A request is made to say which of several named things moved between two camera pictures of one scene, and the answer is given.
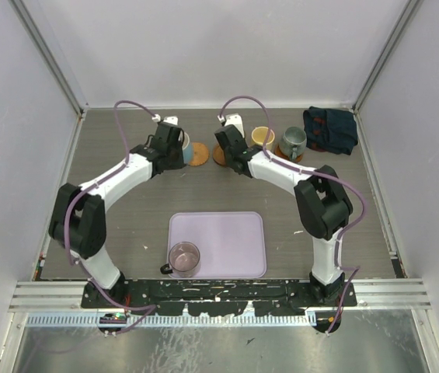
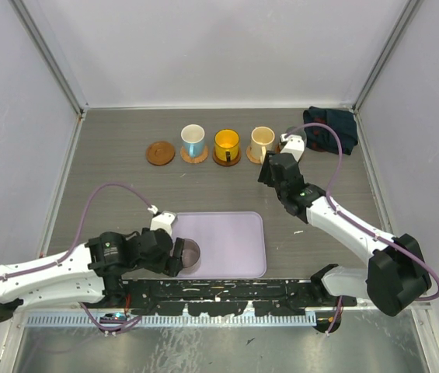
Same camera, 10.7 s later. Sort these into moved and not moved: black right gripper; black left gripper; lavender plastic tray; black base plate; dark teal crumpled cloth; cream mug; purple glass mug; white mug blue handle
Moved: white mug blue handle; black left gripper; black right gripper
Not moved: purple glass mug; black base plate; dark teal crumpled cloth; lavender plastic tray; cream mug
